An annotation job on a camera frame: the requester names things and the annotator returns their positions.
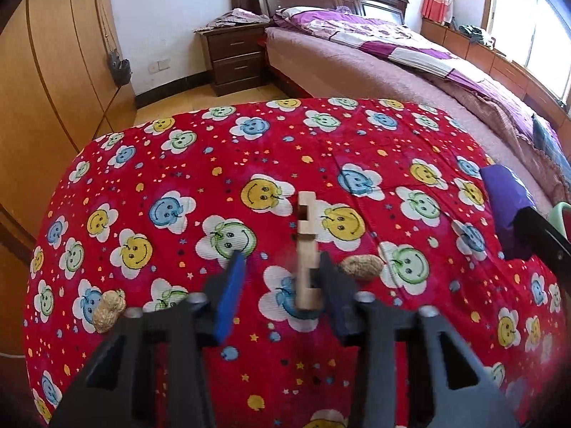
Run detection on red bin with green rim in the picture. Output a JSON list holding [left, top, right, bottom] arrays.
[[548, 202, 571, 229]]

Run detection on black hanging bag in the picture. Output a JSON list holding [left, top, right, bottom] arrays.
[[93, 0, 133, 88]]

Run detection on small peanut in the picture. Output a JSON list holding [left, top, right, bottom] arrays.
[[92, 290, 126, 335]]

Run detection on purple plastic wrapper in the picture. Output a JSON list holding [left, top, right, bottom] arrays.
[[479, 164, 537, 260]]

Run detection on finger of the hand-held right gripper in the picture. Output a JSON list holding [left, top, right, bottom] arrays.
[[513, 205, 571, 279]]

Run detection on notched wooden block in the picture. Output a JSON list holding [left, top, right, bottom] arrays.
[[295, 192, 321, 312]]

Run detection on large peanut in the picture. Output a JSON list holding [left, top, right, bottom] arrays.
[[341, 255, 384, 282]]

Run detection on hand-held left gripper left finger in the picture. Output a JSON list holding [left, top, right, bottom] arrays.
[[49, 252, 247, 428]]

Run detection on low wooden window cabinet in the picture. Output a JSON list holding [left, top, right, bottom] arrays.
[[421, 18, 571, 122]]

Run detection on dark wooden nightstand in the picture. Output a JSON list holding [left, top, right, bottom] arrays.
[[194, 22, 271, 97]]

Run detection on bed with brown cover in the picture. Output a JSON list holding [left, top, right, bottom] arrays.
[[265, 27, 571, 215]]

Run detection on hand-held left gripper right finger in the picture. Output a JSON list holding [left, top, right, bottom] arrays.
[[318, 252, 520, 428]]

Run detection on wooden wardrobe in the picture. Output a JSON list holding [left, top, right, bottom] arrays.
[[0, 0, 137, 244]]

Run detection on folded pink clothes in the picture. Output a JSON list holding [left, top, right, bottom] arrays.
[[194, 9, 271, 33]]

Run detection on blue plaid cloth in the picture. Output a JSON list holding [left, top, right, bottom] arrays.
[[532, 113, 571, 180]]

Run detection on dark items on cabinet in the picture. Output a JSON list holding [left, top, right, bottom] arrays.
[[457, 24, 497, 48]]

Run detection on purple patchwork quilt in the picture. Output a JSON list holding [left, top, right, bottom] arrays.
[[273, 6, 564, 144]]

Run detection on wooden frame window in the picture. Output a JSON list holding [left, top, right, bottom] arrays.
[[484, 0, 571, 104]]

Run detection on red smiley flower tablecloth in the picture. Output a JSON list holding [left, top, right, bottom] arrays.
[[22, 97, 571, 428]]

